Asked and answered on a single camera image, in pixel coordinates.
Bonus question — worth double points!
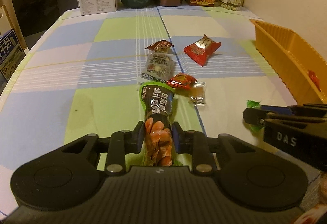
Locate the green black snack tube packet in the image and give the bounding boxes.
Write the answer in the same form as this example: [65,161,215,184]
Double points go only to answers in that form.
[140,82,175,167]

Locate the red candy packet large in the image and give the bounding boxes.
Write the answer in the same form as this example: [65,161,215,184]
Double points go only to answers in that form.
[308,70,321,92]

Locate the green candy packet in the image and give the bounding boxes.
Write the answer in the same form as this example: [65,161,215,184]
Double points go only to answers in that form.
[245,100,263,133]

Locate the left human hand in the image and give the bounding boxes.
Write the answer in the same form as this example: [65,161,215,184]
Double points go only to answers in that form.
[300,172,326,224]

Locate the clear brown candy packet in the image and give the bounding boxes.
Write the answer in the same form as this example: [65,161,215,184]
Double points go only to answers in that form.
[189,82,206,105]

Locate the orange plastic tray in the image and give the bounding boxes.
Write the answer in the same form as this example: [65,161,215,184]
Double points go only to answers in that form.
[250,19,326,105]

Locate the small red snack packet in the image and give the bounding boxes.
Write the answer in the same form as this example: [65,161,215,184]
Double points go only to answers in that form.
[166,73,197,90]

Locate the checkered tablecloth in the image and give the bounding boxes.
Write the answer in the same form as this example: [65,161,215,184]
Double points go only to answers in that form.
[0,5,323,217]

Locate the grey clear snack packet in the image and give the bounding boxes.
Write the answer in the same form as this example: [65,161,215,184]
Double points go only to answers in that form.
[138,52,174,83]

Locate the red square snack packet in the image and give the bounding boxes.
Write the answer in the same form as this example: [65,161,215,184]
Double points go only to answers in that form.
[184,34,222,67]

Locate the brown small snack packet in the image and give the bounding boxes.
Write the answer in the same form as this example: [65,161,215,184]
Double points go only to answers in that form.
[145,39,173,53]

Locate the blue milk carton box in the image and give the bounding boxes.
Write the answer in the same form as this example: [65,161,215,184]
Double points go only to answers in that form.
[0,29,26,91]

